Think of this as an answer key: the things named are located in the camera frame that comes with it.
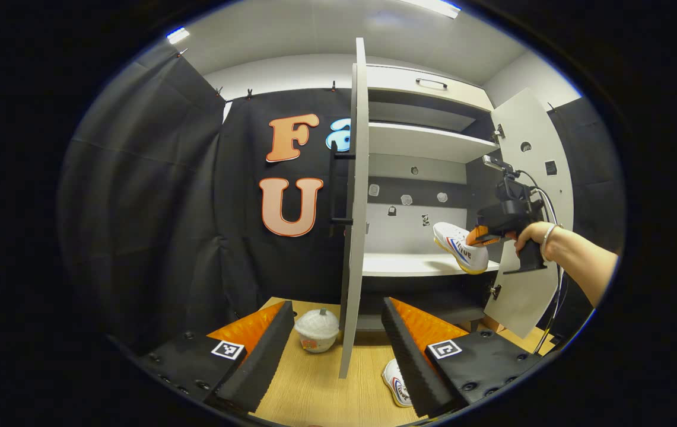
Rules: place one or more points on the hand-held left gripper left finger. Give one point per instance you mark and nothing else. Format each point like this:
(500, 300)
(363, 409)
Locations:
(267, 356)

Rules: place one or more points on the white shoe cabinet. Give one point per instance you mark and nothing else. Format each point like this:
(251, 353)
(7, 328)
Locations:
(415, 142)

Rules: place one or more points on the short ceiling light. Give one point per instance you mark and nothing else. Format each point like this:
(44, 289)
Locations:
(177, 35)

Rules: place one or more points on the white round bowl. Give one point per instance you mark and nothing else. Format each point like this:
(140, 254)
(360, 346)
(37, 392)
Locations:
(316, 329)

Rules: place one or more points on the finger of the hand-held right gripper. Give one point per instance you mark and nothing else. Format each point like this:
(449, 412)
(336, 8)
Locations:
(483, 236)

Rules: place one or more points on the black backdrop cloth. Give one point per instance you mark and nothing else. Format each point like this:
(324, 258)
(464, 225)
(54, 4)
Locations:
(596, 178)
(154, 207)

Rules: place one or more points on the white cabinet door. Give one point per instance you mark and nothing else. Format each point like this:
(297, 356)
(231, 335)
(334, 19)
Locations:
(522, 302)
(355, 237)

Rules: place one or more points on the white shoe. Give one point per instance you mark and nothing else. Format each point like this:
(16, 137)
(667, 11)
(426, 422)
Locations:
(396, 382)
(460, 246)

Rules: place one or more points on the long ceiling light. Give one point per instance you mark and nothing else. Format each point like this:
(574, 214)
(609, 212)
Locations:
(433, 7)

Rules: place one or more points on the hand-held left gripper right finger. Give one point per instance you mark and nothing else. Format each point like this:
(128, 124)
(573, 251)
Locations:
(409, 362)

